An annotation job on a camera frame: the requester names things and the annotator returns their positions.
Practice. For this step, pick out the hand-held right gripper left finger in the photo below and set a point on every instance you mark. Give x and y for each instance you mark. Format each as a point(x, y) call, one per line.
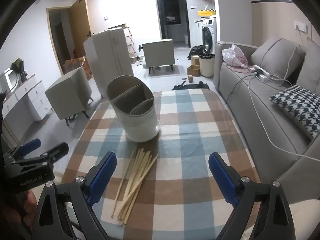
point(105, 171)

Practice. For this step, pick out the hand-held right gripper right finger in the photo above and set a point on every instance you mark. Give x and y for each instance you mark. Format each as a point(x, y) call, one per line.
point(222, 177)

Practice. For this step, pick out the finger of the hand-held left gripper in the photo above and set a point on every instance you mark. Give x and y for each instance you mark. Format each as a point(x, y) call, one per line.
point(56, 152)
point(30, 146)

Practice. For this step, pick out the bunch of wooden chopsticks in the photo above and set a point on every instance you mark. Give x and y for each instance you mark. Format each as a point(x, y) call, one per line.
point(135, 177)

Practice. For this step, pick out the white utensil holder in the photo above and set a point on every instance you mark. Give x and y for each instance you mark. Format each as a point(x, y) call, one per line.
point(140, 122)

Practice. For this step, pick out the person's left hand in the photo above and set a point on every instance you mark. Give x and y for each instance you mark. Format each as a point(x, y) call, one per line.
point(25, 205)

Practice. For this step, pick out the white dresser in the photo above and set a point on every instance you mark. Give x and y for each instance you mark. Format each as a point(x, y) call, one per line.
point(27, 92)

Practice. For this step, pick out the checked tablecloth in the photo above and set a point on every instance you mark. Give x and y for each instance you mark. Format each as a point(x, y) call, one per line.
point(190, 130)

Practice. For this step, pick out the mirror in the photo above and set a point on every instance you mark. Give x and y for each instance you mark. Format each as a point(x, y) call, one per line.
point(10, 80)

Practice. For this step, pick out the dark bag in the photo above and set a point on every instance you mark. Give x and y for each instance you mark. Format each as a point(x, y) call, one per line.
point(19, 70)

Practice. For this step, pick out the grey sofa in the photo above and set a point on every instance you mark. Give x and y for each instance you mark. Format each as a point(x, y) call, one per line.
point(240, 92)

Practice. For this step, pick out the brown paper bags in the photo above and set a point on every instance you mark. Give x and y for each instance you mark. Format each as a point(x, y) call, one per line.
point(75, 65)

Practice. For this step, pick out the cream ribbed stool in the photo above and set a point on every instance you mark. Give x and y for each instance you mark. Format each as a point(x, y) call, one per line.
point(305, 220)

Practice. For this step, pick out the houndstooth pillow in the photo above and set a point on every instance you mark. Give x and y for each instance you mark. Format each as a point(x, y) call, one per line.
point(297, 107)

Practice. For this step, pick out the brown tape roll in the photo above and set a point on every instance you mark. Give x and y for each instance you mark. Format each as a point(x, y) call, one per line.
point(190, 78)

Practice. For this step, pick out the cream suitcase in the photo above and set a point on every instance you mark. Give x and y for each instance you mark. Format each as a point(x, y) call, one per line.
point(107, 55)

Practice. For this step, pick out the cardboard box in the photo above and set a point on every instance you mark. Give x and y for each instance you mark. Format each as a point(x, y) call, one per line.
point(193, 70)
point(195, 60)

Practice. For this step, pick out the cream trash bin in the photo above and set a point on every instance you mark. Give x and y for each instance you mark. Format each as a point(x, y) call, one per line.
point(207, 66)

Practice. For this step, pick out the white power strip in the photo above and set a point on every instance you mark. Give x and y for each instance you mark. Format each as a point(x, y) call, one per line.
point(261, 71)

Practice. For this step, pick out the white plastic bag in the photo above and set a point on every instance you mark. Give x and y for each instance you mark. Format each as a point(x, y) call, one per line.
point(232, 55)

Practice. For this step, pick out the black garbage bag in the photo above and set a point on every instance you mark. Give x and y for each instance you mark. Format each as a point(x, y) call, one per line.
point(195, 51)

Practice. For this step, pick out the grey sofa cushion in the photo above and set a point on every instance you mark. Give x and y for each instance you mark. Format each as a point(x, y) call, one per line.
point(275, 57)
point(312, 67)

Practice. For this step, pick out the wooden door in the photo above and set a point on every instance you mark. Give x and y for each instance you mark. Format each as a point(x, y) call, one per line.
point(78, 22)

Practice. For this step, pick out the wooden rack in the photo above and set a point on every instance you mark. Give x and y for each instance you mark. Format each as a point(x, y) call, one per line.
point(128, 40)

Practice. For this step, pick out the white washing machine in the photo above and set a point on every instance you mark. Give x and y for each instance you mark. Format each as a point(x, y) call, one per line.
point(208, 37)

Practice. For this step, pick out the yellow crate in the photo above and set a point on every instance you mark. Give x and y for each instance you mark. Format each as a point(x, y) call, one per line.
point(206, 13)

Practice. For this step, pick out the white wall socket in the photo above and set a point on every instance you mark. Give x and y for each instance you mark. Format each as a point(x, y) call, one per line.
point(301, 27)

